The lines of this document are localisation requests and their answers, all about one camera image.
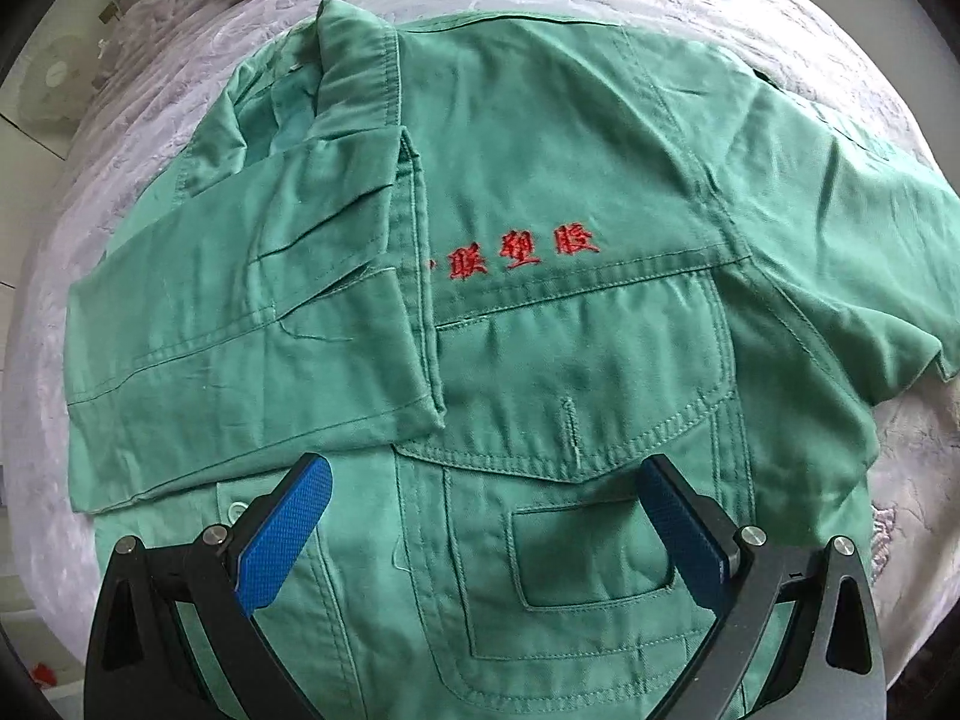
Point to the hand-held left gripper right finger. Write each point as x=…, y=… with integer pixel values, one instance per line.
x=686, y=532

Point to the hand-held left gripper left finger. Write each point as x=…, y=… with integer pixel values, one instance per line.
x=289, y=532

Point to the green work jacket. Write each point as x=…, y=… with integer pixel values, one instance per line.
x=570, y=360

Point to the small red object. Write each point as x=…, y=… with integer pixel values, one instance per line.
x=43, y=671

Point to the lavender plush blanket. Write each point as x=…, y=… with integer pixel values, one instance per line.
x=150, y=90

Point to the white fan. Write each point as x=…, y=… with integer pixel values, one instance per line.
x=54, y=79

